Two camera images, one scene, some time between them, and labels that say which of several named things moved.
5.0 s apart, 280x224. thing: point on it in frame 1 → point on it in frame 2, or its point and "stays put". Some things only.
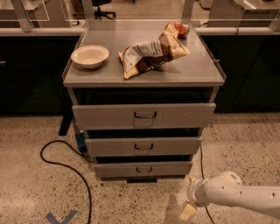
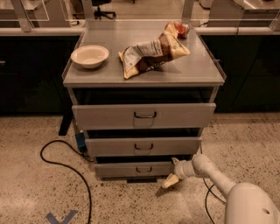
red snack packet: (182, 30) stays put
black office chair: (99, 14) stays put
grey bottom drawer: (146, 169) stays put
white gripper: (192, 191) → (180, 170)
